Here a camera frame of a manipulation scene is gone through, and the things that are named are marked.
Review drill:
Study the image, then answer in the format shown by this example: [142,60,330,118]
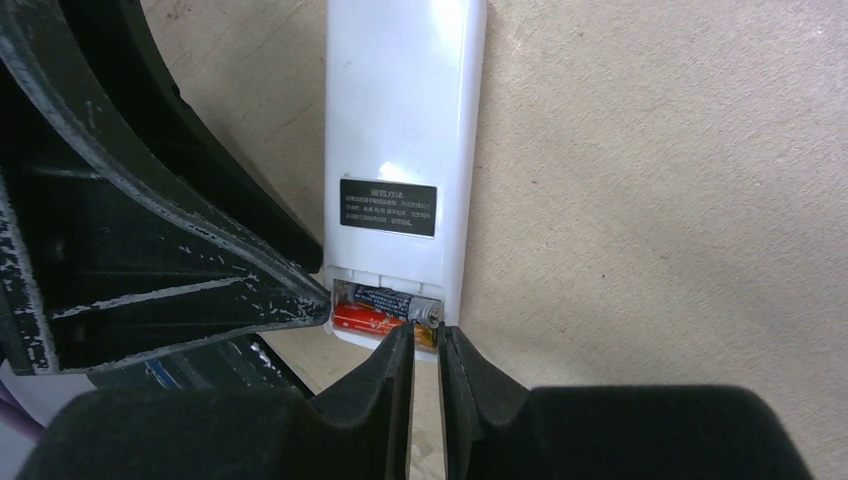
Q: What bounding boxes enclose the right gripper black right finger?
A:
[438,327,811,479]

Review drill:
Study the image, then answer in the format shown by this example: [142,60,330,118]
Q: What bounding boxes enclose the red orange AAA battery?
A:
[333,303,437,349]

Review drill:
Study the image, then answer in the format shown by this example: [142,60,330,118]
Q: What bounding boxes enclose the white remote control red face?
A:
[323,1,487,326]

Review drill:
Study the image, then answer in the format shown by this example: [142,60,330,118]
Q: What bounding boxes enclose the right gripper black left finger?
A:
[19,325,414,479]

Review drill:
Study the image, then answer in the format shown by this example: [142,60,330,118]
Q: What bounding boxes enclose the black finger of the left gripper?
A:
[1,1,330,375]
[59,0,323,273]

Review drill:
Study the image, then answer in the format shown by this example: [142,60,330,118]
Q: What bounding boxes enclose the black AAA battery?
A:
[345,284,444,328]

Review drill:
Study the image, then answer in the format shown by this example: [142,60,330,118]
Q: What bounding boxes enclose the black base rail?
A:
[87,334,314,398]

